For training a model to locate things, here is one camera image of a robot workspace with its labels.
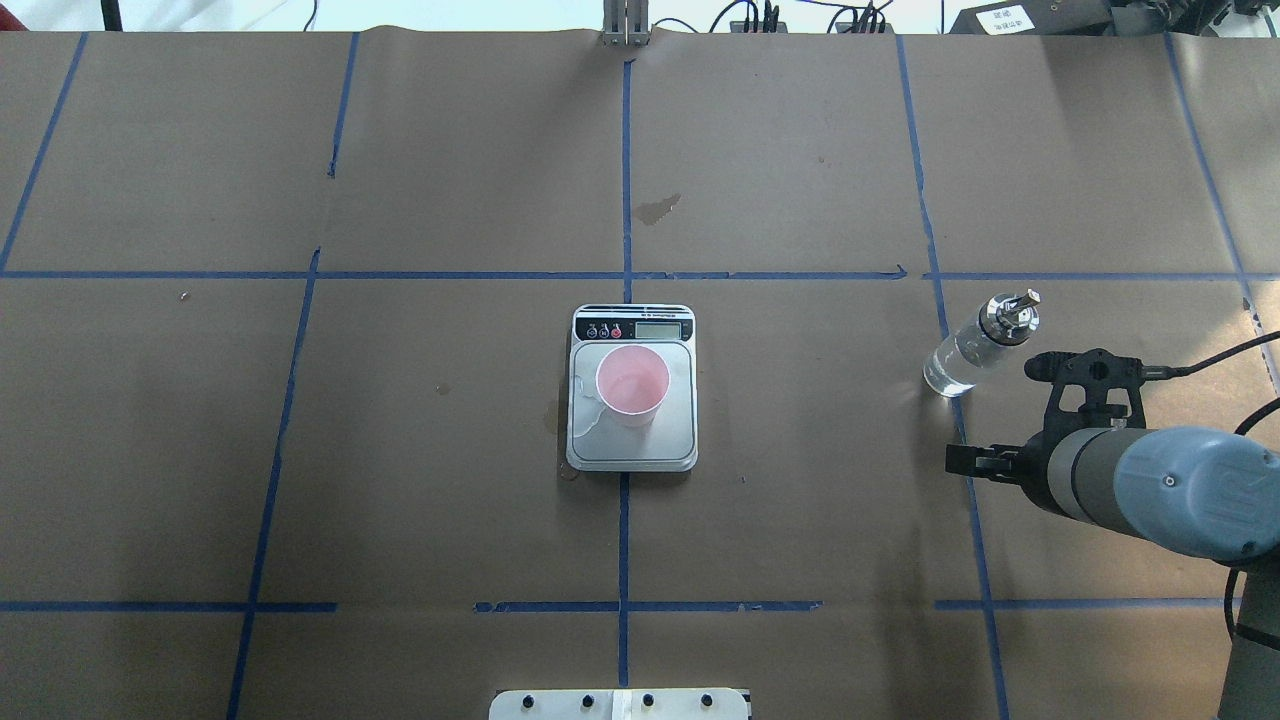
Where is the digital kitchen scale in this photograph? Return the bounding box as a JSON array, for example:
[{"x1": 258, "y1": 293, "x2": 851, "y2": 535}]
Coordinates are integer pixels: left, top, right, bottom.
[{"x1": 564, "y1": 304, "x2": 699, "y2": 473}]

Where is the glass sauce dispenser bottle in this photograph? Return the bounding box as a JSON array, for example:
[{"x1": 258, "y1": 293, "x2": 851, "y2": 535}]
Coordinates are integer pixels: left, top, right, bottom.
[{"x1": 922, "y1": 290, "x2": 1042, "y2": 398}]

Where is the white pedestal column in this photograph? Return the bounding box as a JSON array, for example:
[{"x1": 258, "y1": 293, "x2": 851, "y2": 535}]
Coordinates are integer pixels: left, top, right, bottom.
[{"x1": 488, "y1": 687, "x2": 753, "y2": 719}]

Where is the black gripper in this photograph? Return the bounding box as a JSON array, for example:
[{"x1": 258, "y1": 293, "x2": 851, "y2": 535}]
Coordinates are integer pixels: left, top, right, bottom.
[{"x1": 945, "y1": 439, "x2": 1053, "y2": 501}]

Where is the pink plastic cup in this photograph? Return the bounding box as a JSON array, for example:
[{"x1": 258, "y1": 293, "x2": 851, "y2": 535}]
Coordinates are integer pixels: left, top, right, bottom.
[{"x1": 595, "y1": 345, "x2": 671, "y2": 428}]

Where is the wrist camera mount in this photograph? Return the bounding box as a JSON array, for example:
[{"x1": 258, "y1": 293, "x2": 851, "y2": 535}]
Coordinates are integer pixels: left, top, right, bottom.
[{"x1": 1023, "y1": 348, "x2": 1172, "y2": 437}]

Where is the aluminium frame post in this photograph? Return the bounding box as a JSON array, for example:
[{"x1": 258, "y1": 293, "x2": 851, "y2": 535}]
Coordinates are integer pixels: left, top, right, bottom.
[{"x1": 600, "y1": 0, "x2": 652, "y2": 47}]

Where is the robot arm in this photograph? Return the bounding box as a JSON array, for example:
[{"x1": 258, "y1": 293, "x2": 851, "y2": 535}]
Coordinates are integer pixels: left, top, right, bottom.
[{"x1": 943, "y1": 427, "x2": 1279, "y2": 719}]

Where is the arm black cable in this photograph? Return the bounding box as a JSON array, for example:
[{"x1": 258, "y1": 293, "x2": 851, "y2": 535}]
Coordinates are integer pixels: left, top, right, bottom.
[{"x1": 1140, "y1": 331, "x2": 1280, "y2": 651}]

